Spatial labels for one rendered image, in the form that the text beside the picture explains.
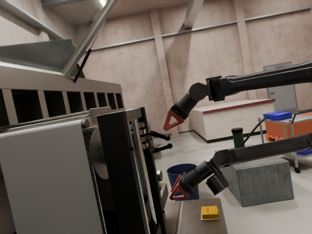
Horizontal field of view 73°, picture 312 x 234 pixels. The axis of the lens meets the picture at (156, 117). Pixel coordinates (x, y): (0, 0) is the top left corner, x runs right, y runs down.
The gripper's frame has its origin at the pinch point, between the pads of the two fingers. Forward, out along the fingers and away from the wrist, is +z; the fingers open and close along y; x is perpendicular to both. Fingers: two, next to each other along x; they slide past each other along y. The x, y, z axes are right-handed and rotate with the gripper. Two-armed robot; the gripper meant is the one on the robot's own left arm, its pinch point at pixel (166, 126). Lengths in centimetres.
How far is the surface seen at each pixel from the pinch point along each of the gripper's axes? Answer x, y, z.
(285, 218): -158, 152, 24
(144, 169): -2.3, -32.9, 3.9
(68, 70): 55, 18, 15
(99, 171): 5.7, -30.1, 13.7
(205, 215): -38.4, 11.6, 21.5
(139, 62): 262, 791, 37
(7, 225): 16, -30, 46
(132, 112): 7.4, -35.8, -5.2
